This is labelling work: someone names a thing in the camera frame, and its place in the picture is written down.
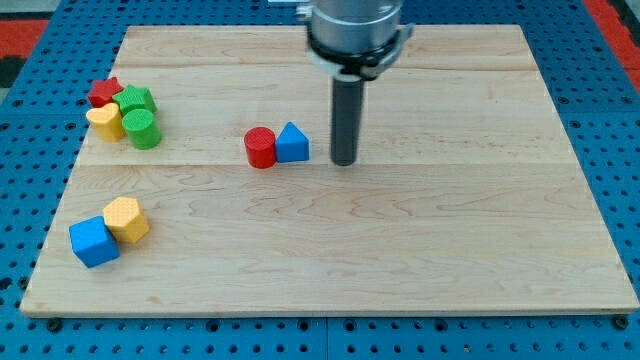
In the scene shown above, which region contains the green cylinder block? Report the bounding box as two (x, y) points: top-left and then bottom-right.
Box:
(122, 109), (162, 150)

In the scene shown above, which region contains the green star block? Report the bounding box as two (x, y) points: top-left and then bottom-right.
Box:
(112, 84), (157, 115)

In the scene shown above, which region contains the red star block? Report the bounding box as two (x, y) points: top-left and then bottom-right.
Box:
(87, 77), (124, 108)

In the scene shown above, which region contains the blue triangle block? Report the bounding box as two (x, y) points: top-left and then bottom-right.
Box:
(275, 122), (310, 163)

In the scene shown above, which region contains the yellow hexagon block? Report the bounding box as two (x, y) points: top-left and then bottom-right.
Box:
(103, 197), (150, 243)

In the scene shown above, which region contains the blue cube block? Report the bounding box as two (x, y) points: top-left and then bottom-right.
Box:
(69, 216), (120, 268)

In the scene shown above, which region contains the yellow heart block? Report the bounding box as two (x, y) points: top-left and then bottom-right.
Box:
(86, 103), (125, 142)

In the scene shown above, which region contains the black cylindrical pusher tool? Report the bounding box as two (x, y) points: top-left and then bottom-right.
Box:
(330, 79), (365, 166)

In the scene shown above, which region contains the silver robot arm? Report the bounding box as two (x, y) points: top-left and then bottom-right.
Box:
(296, 0), (415, 166)

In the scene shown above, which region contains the wooden board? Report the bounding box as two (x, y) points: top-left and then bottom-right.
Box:
(21, 25), (639, 318)

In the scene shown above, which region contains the red cylinder block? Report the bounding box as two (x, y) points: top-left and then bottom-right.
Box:
(244, 127), (276, 169)

